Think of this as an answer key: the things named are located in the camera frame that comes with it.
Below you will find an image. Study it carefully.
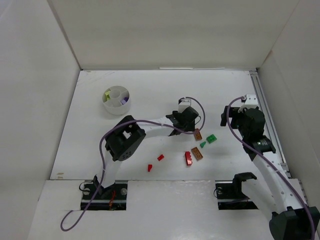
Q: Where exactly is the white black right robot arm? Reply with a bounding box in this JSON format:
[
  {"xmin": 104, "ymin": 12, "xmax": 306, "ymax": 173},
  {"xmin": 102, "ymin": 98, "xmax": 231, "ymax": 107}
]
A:
[{"xmin": 220, "ymin": 105, "xmax": 320, "ymax": 240}]

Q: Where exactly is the white round divided container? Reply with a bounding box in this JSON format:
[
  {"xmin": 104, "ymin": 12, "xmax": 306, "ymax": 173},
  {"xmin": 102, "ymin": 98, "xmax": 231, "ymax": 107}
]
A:
[{"xmin": 102, "ymin": 85, "xmax": 131, "ymax": 116}]

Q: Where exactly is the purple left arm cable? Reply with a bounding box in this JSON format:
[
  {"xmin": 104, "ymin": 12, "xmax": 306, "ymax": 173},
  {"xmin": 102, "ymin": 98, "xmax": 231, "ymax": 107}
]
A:
[{"xmin": 60, "ymin": 96, "xmax": 206, "ymax": 231}]

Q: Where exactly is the aluminium rail right side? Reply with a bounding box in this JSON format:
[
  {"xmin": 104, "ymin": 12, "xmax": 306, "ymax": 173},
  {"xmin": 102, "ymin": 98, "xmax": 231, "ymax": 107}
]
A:
[{"xmin": 249, "ymin": 70, "xmax": 292, "ymax": 179}]

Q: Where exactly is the green square lego plate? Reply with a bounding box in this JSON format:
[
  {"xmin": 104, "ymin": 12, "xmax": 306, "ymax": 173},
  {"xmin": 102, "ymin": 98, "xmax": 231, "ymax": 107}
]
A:
[{"xmin": 206, "ymin": 134, "xmax": 217, "ymax": 144}]

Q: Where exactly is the lime green small lego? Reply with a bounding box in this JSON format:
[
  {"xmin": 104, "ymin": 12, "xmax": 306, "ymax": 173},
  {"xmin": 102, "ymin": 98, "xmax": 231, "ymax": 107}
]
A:
[{"xmin": 104, "ymin": 90, "xmax": 111, "ymax": 102}]

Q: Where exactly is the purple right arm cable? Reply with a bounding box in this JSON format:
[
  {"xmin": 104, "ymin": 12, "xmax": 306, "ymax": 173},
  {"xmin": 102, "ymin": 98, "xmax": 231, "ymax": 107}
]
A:
[{"xmin": 226, "ymin": 96, "xmax": 316, "ymax": 240}]

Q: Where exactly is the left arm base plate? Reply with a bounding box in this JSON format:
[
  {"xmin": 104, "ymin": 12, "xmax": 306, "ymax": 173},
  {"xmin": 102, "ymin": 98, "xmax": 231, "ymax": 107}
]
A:
[{"xmin": 79, "ymin": 181, "xmax": 128, "ymax": 211}]

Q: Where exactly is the orange lego plate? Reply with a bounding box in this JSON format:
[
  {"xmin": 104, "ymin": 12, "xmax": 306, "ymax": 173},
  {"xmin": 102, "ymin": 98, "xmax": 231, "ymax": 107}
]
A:
[
  {"xmin": 193, "ymin": 128, "xmax": 203, "ymax": 141},
  {"xmin": 191, "ymin": 147, "xmax": 203, "ymax": 161}
]

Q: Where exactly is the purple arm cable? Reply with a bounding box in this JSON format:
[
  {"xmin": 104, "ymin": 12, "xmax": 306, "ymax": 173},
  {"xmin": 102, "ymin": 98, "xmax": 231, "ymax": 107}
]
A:
[
  {"xmin": 226, "ymin": 96, "xmax": 316, "ymax": 240},
  {"xmin": 60, "ymin": 96, "xmax": 206, "ymax": 231}
]

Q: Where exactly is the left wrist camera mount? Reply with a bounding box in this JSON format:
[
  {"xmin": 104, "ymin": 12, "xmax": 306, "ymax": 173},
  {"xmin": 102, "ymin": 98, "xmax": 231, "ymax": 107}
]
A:
[{"xmin": 177, "ymin": 98, "xmax": 192, "ymax": 113}]

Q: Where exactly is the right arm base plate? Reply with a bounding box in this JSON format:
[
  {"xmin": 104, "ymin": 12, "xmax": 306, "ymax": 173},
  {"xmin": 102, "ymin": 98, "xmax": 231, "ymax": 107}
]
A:
[{"xmin": 213, "ymin": 180, "xmax": 258, "ymax": 211}]

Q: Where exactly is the small red lego piece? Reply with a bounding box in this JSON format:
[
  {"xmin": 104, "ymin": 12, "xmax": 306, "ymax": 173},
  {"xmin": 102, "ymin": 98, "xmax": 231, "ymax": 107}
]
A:
[{"xmin": 157, "ymin": 154, "xmax": 165, "ymax": 161}]

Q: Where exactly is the small red slope lego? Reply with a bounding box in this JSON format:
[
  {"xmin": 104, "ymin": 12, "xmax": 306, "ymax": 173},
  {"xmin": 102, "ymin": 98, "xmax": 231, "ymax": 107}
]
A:
[{"xmin": 147, "ymin": 164, "xmax": 153, "ymax": 172}]

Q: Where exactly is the red stepped lego brick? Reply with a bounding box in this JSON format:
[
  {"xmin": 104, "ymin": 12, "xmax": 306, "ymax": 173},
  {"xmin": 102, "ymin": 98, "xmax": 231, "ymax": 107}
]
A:
[{"xmin": 184, "ymin": 151, "xmax": 193, "ymax": 167}]

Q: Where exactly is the small green slope lego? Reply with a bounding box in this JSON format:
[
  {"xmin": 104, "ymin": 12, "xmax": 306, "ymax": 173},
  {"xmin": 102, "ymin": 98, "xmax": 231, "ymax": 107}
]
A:
[{"xmin": 200, "ymin": 141, "xmax": 206, "ymax": 148}]

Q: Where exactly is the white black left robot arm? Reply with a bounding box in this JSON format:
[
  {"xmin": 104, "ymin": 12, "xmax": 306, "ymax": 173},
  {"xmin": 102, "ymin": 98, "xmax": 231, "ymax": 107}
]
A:
[{"xmin": 93, "ymin": 106, "xmax": 199, "ymax": 200}]

